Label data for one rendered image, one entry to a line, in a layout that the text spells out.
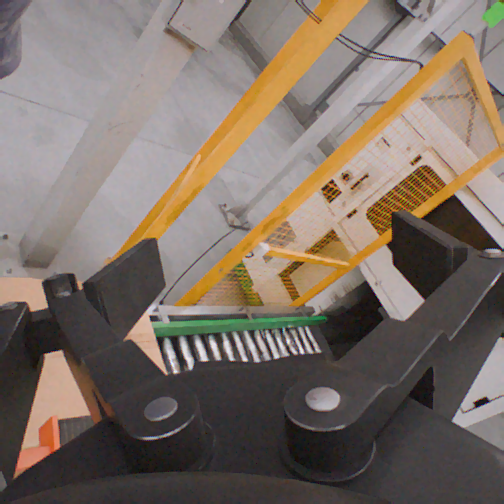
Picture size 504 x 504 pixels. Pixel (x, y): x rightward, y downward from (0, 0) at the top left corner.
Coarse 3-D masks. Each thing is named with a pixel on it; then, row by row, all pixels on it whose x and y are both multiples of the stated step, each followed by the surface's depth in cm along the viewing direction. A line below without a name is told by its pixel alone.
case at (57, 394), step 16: (0, 288) 86; (16, 288) 88; (32, 288) 91; (80, 288) 100; (0, 304) 83; (32, 304) 88; (144, 320) 109; (128, 336) 101; (144, 336) 105; (48, 368) 82; (64, 368) 84; (48, 384) 80; (64, 384) 82; (48, 400) 78; (64, 400) 80; (80, 400) 82; (32, 416) 74; (48, 416) 76; (64, 416) 78; (32, 432) 72
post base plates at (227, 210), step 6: (222, 204) 393; (240, 204) 388; (222, 210) 389; (228, 210) 388; (234, 210) 392; (246, 210) 391; (228, 216) 385; (234, 216) 393; (240, 216) 395; (246, 216) 390; (228, 222) 382; (234, 222) 386; (240, 222) 394; (240, 228) 393; (246, 228) 398
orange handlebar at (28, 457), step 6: (24, 450) 45; (30, 450) 45; (36, 450) 46; (42, 450) 46; (48, 450) 46; (24, 456) 44; (30, 456) 45; (36, 456) 45; (42, 456) 46; (18, 462) 44; (24, 462) 44; (30, 462) 44; (18, 468) 43; (24, 468) 44
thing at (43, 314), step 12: (36, 312) 14; (48, 312) 14; (36, 324) 13; (48, 324) 14; (24, 336) 13; (36, 336) 14; (48, 336) 14; (36, 348) 14; (48, 348) 14; (60, 348) 14
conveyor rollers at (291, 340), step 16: (192, 320) 180; (160, 336) 163; (176, 336) 170; (192, 336) 176; (208, 336) 183; (224, 336) 189; (256, 336) 209; (272, 336) 224; (288, 336) 228; (304, 336) 241; (224, 352) 186; (240, 352) 191; (256, 352) 198; (272, 352) 211; (288, 352) 218; (304, 352) 230; (320, 352) 242; (176, 368) 156
